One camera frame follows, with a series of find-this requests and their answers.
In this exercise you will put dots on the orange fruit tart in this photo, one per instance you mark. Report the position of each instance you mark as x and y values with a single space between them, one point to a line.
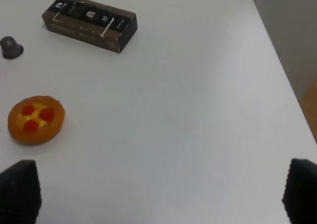
36 120

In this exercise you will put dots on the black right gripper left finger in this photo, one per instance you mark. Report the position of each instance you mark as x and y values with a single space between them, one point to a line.
20 193

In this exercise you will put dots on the brown coffee capsule box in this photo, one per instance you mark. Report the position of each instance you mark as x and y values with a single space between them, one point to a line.
93 23

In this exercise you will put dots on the dark coffee capsule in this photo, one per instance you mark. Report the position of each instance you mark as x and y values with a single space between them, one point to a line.
10 48

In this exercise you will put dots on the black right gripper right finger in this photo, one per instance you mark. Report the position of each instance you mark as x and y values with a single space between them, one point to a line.
300 195

